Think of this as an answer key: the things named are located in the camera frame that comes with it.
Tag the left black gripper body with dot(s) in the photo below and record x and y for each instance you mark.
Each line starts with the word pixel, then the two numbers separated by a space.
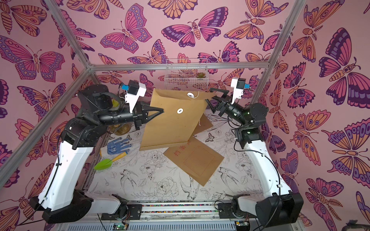
pixel 137 118

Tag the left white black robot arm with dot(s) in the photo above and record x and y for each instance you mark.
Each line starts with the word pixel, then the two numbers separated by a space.
pixel 60 201

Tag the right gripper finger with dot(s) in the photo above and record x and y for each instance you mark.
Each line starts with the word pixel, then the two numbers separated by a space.
pixel 211 105
pixel 219 92

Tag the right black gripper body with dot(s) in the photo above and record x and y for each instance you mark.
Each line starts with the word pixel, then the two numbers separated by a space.
pixel 220 102

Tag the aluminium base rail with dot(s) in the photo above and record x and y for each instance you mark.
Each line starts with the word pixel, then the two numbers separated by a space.
pixel 192 216

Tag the kraft file bag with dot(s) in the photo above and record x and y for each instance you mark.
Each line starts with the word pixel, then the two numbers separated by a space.
pixel 203 124
pixel 196 159
pixel 174 127

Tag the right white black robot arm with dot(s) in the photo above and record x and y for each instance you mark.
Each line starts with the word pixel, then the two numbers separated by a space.
pixel 279 205

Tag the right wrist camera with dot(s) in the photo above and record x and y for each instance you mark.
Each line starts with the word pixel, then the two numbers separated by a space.
pixel 238 85

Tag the potted plant in glass vase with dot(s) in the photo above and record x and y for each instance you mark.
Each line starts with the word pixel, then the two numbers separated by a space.
pixel 119 129

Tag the green yellow handled tool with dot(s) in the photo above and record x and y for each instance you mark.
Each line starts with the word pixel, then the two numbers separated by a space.
pixel 107 163

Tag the white wire basket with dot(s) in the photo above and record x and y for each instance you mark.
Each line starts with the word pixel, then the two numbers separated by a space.
pixel 181 74

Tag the blue white work glove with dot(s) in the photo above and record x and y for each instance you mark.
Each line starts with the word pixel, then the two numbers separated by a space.
pixel 118 146

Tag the small green succulent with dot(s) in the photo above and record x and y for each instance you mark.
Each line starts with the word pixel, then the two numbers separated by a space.
pixel 201 75

